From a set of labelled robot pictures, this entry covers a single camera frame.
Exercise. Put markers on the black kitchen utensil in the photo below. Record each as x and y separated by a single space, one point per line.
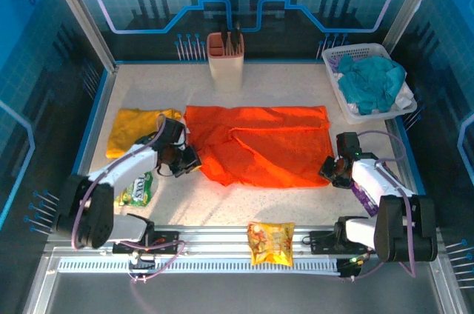
225 41
235 38

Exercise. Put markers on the beige utensil holder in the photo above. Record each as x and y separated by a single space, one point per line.
226 69

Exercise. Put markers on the yellow snack bag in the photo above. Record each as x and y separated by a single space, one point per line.
270 241

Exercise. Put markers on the white t-shirt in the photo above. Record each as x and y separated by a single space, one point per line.
403 101

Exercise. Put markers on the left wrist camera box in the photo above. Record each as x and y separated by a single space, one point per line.
172 129

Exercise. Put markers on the teal t-shirt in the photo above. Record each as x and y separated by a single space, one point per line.
370 80

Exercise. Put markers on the yellow t-shirt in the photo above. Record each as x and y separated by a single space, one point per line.
129 129

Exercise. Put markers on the aluminium frame post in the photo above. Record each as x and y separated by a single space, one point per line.
411 3
81 14

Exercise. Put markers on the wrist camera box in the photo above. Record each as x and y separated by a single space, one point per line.
172 129
348 143

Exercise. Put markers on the orange t-shirt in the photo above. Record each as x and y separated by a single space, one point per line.
266 143

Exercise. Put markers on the white plastic laundry basket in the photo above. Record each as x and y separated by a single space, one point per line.
364 118

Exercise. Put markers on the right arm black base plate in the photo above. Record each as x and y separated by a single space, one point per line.
322 241

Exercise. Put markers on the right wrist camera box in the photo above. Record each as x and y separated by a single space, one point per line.
348 143

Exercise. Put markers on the green Fox's candy bag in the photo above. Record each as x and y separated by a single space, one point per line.
139 190

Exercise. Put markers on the purple snack packet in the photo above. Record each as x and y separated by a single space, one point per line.
364 199

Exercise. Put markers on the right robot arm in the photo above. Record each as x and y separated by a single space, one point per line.
374 180

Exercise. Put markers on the purple garment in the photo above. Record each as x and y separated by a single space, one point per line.
334 66

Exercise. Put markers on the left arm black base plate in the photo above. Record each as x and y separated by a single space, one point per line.
166 236

